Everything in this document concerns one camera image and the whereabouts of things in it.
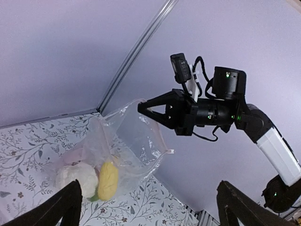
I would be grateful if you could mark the floral patterned table mat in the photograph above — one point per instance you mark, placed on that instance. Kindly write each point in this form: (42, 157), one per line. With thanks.
(39, 159)

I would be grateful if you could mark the red toy pepper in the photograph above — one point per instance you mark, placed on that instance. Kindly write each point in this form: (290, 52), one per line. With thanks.
(73, 157)

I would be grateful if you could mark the yellow toy corn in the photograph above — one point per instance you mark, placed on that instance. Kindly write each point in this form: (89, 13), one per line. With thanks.
(108, 181)

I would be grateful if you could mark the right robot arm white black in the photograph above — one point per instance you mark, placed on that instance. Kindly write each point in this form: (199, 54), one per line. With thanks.
(230, 84)

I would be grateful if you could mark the clear zip top bag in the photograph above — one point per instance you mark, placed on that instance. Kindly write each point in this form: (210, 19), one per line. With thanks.
(128, 139)

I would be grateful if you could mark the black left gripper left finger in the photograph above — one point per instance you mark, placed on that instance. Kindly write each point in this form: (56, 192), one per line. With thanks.
(64, 207)

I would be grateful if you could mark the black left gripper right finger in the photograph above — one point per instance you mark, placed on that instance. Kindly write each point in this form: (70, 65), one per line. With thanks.
(234, 205)

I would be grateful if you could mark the right aluminium frame post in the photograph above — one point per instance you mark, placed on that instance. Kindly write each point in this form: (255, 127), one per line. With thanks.
(134, 52)

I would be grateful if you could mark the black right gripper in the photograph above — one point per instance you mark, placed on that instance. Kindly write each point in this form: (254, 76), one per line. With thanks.
(182, 113)

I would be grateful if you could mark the white toy cauliflower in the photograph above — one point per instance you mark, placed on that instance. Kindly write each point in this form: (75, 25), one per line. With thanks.
(84, 173)

